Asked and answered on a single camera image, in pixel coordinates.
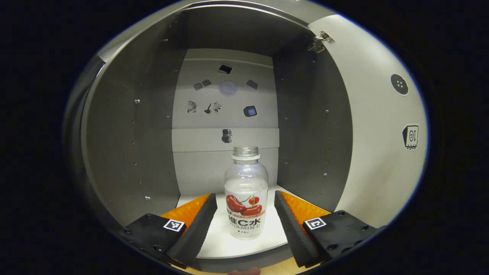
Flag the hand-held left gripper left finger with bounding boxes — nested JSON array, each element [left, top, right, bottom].
[[115, 193, 218, 270]]

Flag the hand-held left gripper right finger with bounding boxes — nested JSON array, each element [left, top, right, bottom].
[[274, 190, 386, 269]]

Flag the clear plastic bottle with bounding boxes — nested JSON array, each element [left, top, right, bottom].
[[224, 146, 269, 240]]

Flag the grey cabinet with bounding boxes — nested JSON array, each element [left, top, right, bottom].
[[63, 0, 354, 273]]

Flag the metal door hinge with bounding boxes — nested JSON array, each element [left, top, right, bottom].
[[308, 30, 335, 53]]

